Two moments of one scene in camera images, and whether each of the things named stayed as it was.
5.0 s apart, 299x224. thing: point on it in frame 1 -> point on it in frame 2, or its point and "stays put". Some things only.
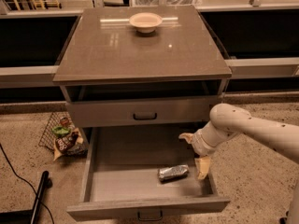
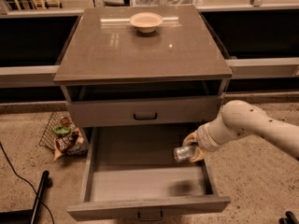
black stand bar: (29, 216) stays put
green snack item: (61, 131) stays put
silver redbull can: (173, 173) -> (183, 153)
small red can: (64, 120) stays put
